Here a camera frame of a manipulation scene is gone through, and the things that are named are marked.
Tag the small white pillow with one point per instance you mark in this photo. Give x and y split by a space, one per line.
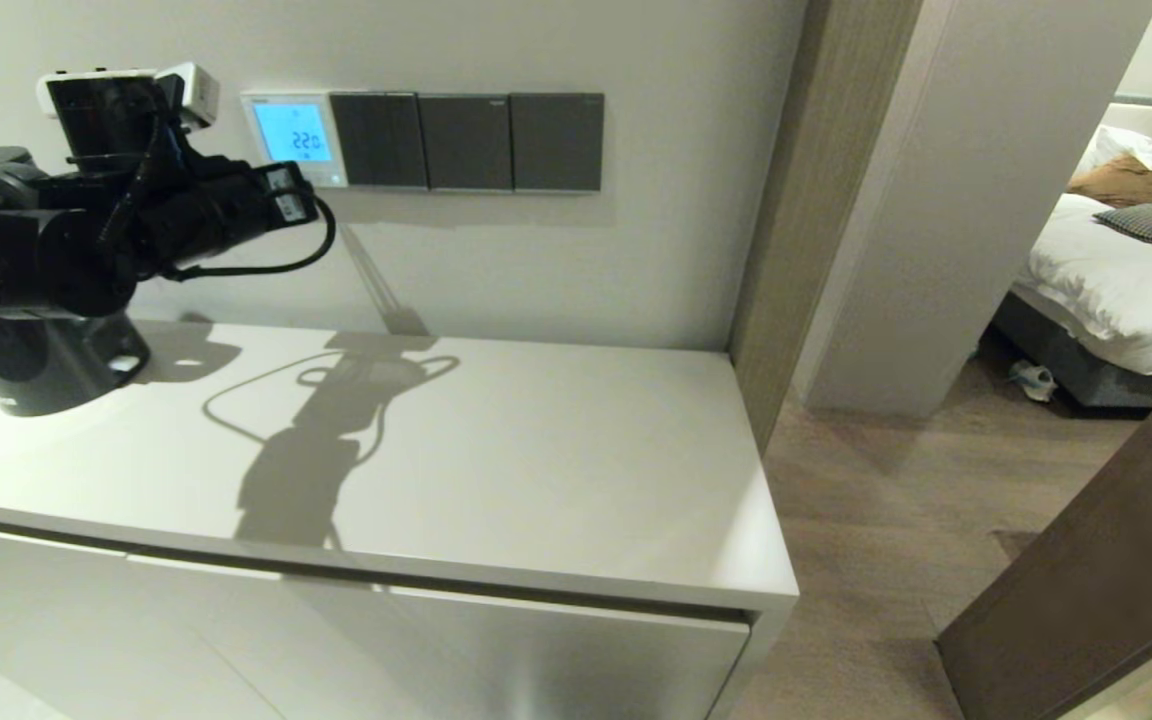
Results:
1131 143

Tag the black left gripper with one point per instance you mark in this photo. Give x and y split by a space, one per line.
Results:
228 205

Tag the white bed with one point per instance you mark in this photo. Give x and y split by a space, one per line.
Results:
1116 290

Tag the white wall thermostat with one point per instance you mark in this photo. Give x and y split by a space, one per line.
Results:
294 130

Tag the black electric kettle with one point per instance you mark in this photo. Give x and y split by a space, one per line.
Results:
36 370

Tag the dark grey switch panel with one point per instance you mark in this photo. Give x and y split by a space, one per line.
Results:
381 140

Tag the dark brown wooden door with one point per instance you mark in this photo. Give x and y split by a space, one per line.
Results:
1116 580

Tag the white slipper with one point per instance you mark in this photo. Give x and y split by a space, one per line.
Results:
1033 380

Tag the white cabinet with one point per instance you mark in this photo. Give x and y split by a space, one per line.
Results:
536 450

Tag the wood grain door frame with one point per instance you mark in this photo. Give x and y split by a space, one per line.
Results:
816 200

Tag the narrow white cabinet door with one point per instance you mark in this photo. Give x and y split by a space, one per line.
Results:
36 620

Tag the wide white cabinet door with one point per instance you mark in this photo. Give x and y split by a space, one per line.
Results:
536 665

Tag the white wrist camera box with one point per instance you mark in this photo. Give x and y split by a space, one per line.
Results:
188 93

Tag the brown cushion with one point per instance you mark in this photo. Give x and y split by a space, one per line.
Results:
1126 185

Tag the grey bed base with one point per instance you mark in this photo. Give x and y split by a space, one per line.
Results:
1056 350

